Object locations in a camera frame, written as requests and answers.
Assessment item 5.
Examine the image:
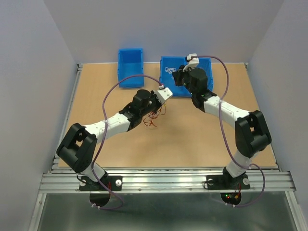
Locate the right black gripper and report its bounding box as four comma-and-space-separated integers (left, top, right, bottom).
173, 64, 196, 96

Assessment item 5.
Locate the red yellow wire tangle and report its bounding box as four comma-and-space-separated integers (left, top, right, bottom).
141, 104, 167, 128

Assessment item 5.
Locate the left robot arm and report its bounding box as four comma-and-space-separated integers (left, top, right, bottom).
56, 88, 173, 190

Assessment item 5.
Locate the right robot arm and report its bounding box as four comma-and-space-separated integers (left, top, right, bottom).
172, 66, 271, 190

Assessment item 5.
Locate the right blue bin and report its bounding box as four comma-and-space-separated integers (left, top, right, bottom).
195, 57, 214, 93

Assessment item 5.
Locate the middle blue bin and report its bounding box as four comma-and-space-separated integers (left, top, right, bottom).
159, 56, 191, 98

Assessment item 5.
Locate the small blue bin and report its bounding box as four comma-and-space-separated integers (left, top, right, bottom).
117, 48, 144, 89

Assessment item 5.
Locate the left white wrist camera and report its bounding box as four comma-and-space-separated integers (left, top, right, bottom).
154, 88, 173, 104

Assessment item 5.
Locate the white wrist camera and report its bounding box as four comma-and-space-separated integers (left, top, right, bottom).
182, 53, 199, 72
154, 88, 173, 104

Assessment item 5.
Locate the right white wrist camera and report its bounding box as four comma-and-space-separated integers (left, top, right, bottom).
182, 53, 199, 72

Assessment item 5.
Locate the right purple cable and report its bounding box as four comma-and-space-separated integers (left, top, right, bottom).
192, 55, 267, 209

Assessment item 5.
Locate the purple cable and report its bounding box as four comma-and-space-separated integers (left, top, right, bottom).
192, 55, 267, 209
91, 75, 166, 210

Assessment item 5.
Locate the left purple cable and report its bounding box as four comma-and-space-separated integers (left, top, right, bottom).
91, 75, 166, 210

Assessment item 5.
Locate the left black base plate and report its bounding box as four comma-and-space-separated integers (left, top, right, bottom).
78, 175, 123, 192

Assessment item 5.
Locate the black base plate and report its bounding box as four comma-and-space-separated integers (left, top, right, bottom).
203, 174, 250, 190
78, 175, 123, 192

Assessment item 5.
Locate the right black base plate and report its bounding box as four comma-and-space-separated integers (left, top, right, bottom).
203, 174, 250, 190

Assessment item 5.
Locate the aluminium rail frame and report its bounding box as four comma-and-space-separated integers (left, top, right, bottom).
27, 63, 308, 231

